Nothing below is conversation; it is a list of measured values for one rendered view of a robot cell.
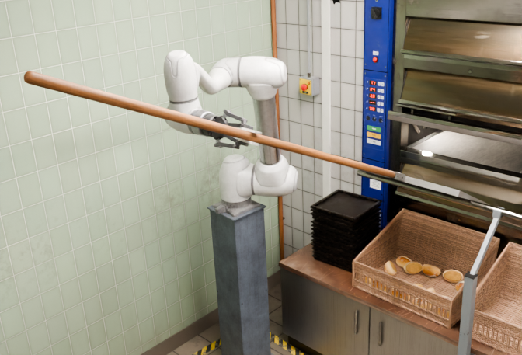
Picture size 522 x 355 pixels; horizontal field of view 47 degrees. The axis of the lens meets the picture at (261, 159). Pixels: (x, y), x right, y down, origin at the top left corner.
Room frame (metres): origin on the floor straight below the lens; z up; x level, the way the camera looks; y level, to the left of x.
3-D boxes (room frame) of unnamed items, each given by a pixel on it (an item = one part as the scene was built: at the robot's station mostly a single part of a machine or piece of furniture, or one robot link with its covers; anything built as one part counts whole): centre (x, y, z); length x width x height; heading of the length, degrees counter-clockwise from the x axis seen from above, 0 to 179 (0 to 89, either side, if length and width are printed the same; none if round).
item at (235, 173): (2.79, 0.13, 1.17); 0.18 x 0.16 x 0.22; 78
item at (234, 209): (2.78, 0.15, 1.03); 0.22 x 0.18 x 0.06; 131
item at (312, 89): (3.43, -0.30, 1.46); 0.10 x 0.07 x 0.10; 45
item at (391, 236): (2.62, -0.80, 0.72); 0.56 x 0.49 x 0.28; 45
